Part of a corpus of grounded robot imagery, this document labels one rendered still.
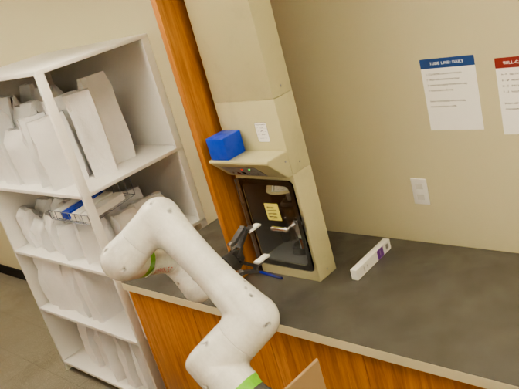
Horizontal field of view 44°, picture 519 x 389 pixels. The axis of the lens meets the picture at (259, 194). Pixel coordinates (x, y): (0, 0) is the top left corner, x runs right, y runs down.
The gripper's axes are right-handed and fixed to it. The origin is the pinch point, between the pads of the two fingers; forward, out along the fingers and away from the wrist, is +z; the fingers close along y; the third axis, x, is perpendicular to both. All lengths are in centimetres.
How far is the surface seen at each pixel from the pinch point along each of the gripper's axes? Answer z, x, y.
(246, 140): 15.2, 8.8, 35.4
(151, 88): 57, 115, 50
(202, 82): 17, 26, 60
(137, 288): -15, 76, -26
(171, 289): -10, 55, -26
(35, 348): -3, 268, -119
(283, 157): 12.8, -10.8, 29.8
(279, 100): 18, -11, 50
